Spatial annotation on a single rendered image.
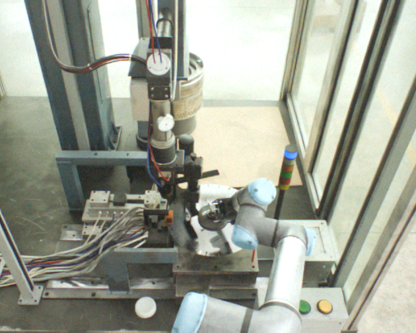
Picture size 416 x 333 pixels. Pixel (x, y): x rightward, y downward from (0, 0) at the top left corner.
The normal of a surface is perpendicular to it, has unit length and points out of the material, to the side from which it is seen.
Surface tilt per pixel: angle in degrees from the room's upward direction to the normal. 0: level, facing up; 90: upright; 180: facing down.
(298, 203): 0
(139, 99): 90
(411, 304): 0
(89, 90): 90
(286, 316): 25
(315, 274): 90
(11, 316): 0
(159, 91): 90
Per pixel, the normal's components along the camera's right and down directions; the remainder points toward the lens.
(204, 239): 0.04, -0.73
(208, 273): 0.03, 0.68
